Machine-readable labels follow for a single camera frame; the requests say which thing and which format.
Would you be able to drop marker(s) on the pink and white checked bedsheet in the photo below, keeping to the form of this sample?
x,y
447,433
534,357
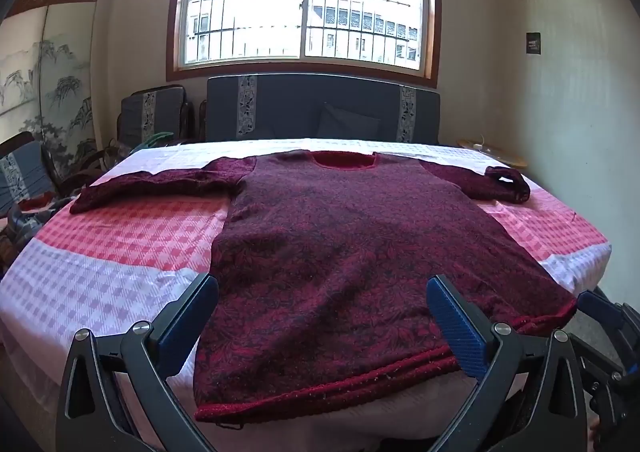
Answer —
x,y
100,282

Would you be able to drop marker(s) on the dark wall plate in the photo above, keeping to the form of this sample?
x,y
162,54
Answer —
x,y
533,43

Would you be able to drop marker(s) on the dark blue square cushion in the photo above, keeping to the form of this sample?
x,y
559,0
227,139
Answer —
x,y
347,122

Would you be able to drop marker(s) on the small white object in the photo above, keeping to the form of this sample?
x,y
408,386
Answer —
x,y
480,145

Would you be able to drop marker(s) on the dark red patterned sweater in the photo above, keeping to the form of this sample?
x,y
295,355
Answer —
x,y
325,232

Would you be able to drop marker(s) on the wood framed barred window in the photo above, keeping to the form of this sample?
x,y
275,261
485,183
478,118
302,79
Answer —
x,y
250,7

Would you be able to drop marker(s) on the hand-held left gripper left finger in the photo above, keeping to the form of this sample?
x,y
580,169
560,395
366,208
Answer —
x,y
186,327

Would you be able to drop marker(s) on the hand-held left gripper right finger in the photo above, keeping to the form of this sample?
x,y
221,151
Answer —
x,y
457,327

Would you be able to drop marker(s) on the green cloth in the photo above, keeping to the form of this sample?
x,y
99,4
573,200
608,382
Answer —
x,y
159,137

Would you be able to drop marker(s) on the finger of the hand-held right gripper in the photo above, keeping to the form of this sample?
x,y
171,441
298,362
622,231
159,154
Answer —
x,y
600,309

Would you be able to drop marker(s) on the painted landscape folding screen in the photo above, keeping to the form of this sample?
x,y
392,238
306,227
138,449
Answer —
x,y
65,82

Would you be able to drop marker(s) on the dark blue cushioned sofa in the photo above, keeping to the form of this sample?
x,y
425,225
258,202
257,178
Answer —
x,y
290,107

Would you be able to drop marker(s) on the round wooden side table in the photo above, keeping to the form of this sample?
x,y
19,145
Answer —
x,y
500,156

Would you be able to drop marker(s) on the dark wooden cushioned armchair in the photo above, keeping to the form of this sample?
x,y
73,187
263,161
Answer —
x,y
155,112
20,172

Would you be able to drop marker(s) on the dark plaid cloth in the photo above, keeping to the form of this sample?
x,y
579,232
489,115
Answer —
x,y
35,219

